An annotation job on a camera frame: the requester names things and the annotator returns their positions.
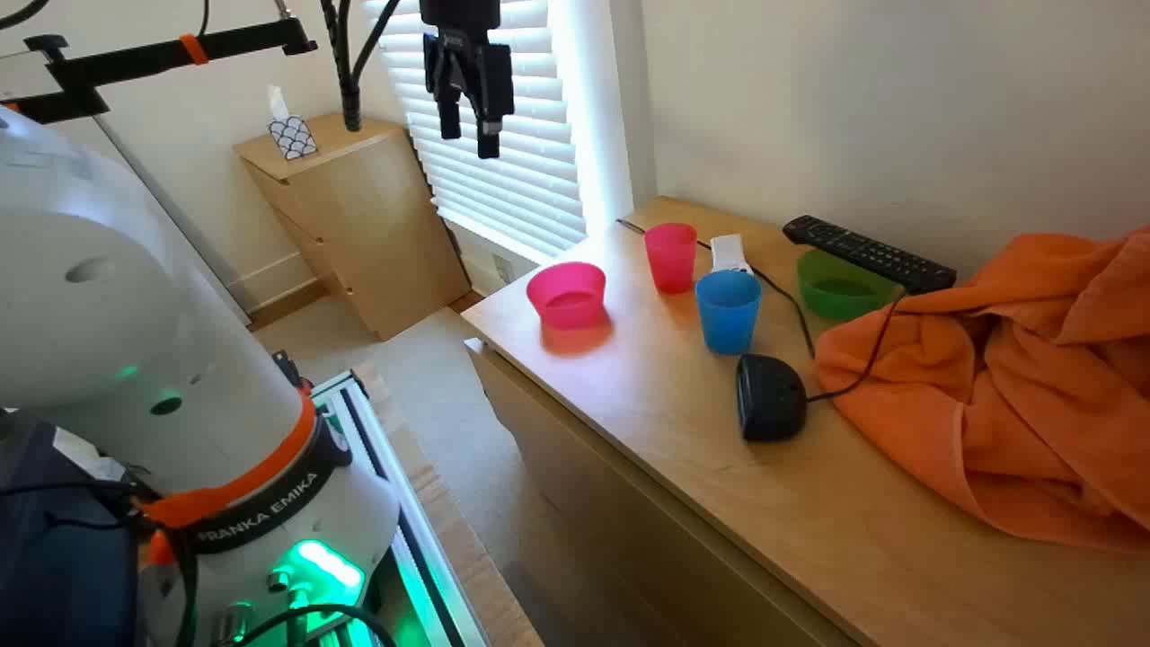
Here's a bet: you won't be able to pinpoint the black remote control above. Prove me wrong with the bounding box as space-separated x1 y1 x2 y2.
783 215 957 293

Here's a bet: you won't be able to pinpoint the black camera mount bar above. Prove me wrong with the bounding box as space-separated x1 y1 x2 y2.
3 19 313 121

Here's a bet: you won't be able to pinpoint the blue plastic cup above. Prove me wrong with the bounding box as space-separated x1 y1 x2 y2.
697 268 763 354

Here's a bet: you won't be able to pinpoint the wooden dresser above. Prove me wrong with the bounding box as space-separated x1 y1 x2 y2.
467 198 1150 647

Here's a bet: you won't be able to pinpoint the white window blinds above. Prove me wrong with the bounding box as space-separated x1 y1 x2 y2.
382 0 584 263

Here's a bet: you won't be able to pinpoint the black cable bundle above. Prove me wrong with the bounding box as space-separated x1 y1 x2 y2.
316 0 406 138

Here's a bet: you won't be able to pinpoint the wooden side cabinet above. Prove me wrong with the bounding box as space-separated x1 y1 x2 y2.
237 115 472 339

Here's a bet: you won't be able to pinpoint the black round device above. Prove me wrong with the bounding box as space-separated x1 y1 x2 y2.
735 354 803 443

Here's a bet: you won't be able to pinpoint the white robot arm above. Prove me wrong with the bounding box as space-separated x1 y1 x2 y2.
0 57 487 647

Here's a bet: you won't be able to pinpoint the pink plastic cup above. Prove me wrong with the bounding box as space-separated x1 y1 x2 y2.
644 224 697 293

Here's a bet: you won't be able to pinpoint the orange cloth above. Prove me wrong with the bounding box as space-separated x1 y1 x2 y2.
817 230 1150 553

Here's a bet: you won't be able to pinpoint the patterned tissue box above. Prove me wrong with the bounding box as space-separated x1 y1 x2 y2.
267 85 316 162

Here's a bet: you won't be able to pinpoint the green plastic bowl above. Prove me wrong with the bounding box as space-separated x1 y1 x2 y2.
797 250 903 325

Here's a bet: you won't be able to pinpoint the pink plastic bowl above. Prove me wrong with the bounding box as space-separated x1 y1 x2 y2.
529 263 606 330

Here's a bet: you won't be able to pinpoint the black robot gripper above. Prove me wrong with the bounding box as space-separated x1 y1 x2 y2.
419 0 515 157

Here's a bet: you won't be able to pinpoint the white charger plug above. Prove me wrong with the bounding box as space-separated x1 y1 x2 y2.
711 232 744 268

